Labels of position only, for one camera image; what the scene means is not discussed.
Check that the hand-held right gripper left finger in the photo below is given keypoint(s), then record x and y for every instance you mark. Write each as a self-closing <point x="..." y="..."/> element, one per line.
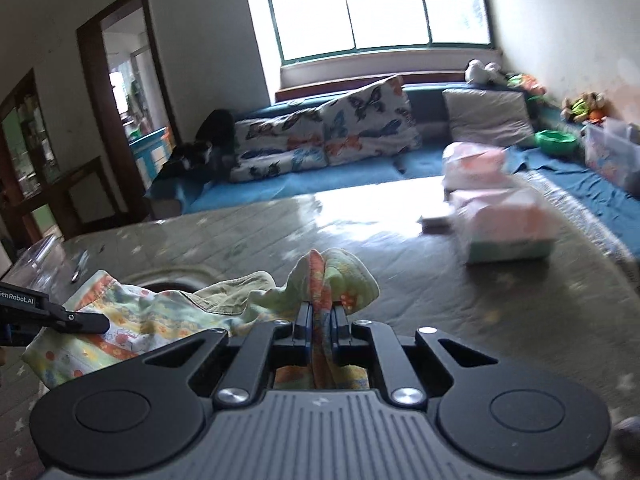
<point x="308" y="330"/>

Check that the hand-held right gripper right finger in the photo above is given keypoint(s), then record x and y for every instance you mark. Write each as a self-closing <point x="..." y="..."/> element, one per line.
<point x="334" y="332"/>

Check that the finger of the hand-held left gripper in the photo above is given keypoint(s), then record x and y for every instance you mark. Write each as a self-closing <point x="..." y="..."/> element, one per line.
<point x="87" y="323"/>

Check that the floral patterned jacket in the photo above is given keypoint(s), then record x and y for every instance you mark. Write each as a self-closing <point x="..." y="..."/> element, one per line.
<point x="160" y="310"/>

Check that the clear plastic food container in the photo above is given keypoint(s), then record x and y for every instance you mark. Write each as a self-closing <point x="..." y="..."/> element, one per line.
<point x="35" y="265"/>

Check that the black pen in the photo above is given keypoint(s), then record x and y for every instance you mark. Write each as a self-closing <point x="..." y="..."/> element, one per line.
<point x="79" y="269"/>

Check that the flat grey device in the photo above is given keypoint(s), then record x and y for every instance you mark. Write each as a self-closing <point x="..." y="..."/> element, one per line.
<point x="435" y="224"/>

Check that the blue sofa bench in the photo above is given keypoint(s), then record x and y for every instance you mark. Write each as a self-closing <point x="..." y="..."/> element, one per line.
<point x="350" y="185"/>

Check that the tall wooden glass cabinet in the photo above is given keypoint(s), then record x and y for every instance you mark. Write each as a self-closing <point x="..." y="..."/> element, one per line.
<point x="27" y="160"/>

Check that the blue white cabinet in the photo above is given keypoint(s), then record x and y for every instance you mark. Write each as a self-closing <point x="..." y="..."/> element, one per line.
<point x="150" y="157"/>

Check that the long butterfly print cushion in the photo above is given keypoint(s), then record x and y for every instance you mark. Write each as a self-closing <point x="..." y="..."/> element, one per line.
<point x="280" y="147"/>

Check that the large pink tissue pack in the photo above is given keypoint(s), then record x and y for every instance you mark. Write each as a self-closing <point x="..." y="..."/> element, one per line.
<point x="505" y="225"/>

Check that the black bag on sofa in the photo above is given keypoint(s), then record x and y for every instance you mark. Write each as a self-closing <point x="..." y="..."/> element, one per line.
<point x="210" y="142"/>

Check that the small pink tissue pack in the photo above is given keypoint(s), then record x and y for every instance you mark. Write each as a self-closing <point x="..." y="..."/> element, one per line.
<point x="472" y="167"/>

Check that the square butterfly print cushion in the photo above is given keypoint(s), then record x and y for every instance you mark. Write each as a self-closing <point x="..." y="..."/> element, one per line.
<point x="370" y="120"/>

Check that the grey pillow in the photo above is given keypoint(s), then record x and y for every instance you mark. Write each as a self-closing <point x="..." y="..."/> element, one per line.
<point x="487" y="117"/>

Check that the green plastic bowl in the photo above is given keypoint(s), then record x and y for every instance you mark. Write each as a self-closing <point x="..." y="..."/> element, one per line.
<point x="555" y="142"/>

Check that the white black plush toy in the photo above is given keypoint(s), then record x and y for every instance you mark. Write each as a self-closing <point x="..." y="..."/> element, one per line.
<point x="482" y="72"/>

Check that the green orange plush toy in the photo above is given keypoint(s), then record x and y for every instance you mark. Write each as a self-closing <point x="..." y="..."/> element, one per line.
<point x="525" y="84"/>

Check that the green framed window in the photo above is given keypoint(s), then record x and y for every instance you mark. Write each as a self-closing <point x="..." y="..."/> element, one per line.
<point x="375" y="5"/>

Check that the clear plastic storage box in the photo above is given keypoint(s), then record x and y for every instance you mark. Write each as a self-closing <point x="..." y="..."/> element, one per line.
<point x="612" y="152"/>

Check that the brown green plush toys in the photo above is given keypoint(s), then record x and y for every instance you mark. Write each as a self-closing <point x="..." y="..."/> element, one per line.
<point x="585" y="107"/>

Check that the dark wooden door frame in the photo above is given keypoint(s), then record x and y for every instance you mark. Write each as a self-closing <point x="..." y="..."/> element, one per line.
<point x="90" y="110"/>

